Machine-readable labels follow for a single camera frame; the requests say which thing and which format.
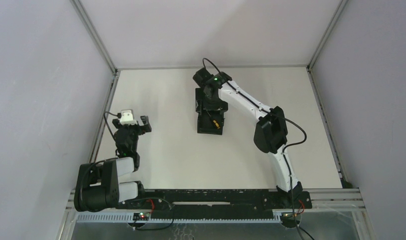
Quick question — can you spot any slotted grey cable duct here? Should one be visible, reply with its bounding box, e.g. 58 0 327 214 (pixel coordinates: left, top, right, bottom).
76 212 281 224

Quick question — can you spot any left control circuit board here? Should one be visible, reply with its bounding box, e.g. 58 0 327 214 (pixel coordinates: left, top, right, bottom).
132 212 151 222

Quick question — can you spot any control circuit board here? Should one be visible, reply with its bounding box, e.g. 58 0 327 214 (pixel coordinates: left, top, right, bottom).
280 213 301 229
132 212 151 222

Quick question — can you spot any right control circuit board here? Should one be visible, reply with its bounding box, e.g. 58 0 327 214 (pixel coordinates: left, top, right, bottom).
280 213 301 229

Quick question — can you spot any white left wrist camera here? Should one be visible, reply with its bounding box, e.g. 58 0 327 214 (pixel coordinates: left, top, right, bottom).
119 109 138 126

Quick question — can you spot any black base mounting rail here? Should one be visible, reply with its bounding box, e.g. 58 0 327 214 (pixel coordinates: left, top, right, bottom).
116 189 313 219

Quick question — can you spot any black plastic bin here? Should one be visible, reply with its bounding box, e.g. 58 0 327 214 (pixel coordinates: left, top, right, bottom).
197 110 225 136

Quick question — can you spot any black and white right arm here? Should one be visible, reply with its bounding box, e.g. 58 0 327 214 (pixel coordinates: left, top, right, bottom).
193 68 303 201

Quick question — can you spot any black left camera cable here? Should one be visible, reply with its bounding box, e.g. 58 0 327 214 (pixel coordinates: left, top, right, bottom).
103 111 121 142

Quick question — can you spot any black and yellow screwdriver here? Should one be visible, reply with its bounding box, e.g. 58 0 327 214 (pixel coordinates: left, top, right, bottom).
206 110 221 130

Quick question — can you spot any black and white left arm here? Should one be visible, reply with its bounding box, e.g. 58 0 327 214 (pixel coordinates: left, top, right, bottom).
73 115 152 212

